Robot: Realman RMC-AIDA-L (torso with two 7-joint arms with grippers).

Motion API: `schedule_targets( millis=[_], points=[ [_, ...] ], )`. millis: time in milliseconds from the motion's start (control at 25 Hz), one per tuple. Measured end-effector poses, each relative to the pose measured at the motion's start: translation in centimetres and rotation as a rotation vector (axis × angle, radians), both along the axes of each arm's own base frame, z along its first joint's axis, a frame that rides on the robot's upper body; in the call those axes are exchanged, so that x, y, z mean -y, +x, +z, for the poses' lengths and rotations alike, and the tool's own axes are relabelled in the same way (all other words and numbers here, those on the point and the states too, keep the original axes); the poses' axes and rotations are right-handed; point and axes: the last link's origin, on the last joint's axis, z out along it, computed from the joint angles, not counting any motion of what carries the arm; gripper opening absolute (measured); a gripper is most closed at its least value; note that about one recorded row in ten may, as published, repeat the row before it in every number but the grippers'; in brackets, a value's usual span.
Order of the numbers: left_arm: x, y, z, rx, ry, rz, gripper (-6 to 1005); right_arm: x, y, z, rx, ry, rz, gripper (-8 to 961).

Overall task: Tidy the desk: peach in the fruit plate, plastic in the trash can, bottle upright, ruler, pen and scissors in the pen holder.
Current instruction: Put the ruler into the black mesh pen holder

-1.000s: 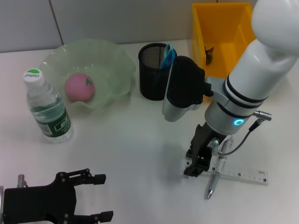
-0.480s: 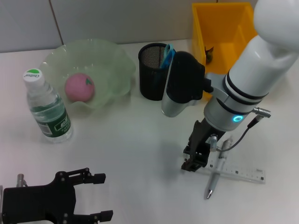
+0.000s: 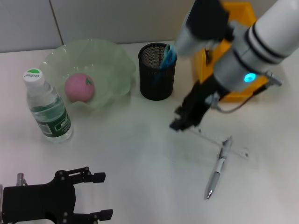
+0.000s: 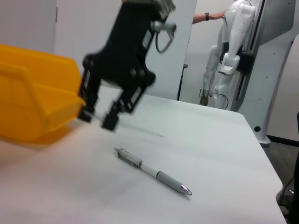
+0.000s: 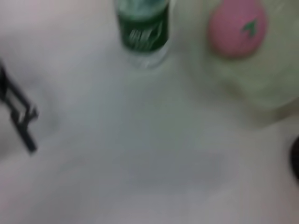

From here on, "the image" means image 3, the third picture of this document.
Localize silver right wrist connector plug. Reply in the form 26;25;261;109
205;92;221;108

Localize clear green-label water bottle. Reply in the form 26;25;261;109
22;69;73;143

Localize black mesh pen cup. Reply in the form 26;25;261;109
137;42;178;101

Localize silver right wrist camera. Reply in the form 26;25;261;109
175;0;236;56

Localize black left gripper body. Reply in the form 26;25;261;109
1;170;77;224

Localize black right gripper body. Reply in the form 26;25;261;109
179;76;223;128

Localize clear plastic ruler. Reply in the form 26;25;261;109
188;127;250;160

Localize pink peach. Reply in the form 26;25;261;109
64;72;96;102

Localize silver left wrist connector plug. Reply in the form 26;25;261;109
16;172;28;187

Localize silver ballpoint pen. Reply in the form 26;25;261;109
204;136;234;201

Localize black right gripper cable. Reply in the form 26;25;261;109
214;70;285;114

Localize yellow plastic bin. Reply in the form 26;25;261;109
192;2;268;103

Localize blue scissors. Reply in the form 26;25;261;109
153;43;178;87

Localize pale green glass fruit plate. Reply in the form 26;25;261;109
39;38;136;110

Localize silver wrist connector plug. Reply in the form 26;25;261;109
205;92;221;108
16;172;28;187

